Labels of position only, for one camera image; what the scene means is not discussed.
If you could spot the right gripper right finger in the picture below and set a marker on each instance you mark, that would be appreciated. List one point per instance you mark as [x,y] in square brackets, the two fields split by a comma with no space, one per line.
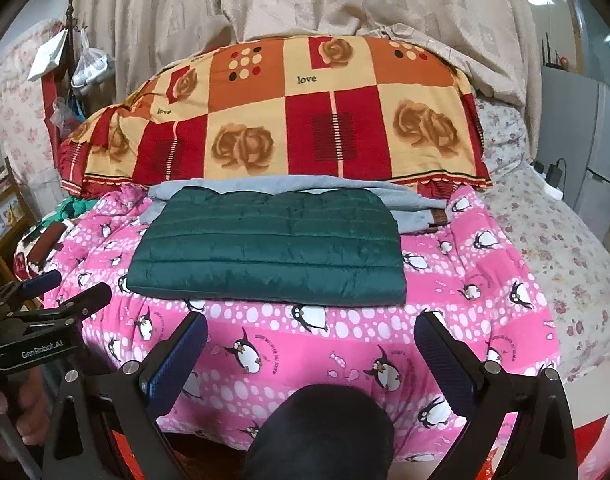
[541,444]

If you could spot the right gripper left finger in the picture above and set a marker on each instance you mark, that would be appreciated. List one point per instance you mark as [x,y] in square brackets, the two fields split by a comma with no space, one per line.
[104,426]

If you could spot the dark green puffer jacket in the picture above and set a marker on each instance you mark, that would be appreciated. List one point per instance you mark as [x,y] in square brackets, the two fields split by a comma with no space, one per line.
[340,248]

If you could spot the person's left hand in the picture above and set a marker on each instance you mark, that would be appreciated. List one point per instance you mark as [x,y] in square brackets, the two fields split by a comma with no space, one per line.
[30,413]

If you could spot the red plastic bag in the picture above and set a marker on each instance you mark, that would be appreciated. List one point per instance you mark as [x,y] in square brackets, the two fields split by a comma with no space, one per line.
[592,442]

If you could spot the green cloth at bedside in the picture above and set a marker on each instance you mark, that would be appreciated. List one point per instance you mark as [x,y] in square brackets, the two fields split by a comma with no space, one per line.
[69,209]

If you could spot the floral white bed sheet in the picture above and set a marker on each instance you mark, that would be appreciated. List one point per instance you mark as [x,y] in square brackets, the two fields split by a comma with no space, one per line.
[569,262]

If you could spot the pink penguin blanket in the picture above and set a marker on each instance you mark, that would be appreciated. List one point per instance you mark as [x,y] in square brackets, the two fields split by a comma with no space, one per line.
[259,353]

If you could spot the person's black clad knee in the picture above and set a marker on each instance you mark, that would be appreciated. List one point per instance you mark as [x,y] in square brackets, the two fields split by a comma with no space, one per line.
[323,432]

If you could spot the grey folded garment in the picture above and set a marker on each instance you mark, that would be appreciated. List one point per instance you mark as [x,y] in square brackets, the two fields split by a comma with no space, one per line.
[412,212]

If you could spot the black power adapter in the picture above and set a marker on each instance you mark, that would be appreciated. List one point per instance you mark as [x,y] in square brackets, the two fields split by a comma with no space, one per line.
[556,174]

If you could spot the white plastic bag hanging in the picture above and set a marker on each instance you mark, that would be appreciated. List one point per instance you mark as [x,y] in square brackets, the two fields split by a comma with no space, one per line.
[93,67]

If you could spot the grey refrigerator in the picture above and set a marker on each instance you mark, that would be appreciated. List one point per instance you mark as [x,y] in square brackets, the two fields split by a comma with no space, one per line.
[575,142]

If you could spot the beige patterned curtain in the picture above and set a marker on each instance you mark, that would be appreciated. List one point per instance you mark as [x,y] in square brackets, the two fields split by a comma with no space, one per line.
[492,41]

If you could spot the red orange rose quilt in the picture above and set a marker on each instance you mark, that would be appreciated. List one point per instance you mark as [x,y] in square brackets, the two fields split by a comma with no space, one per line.
[362,108]

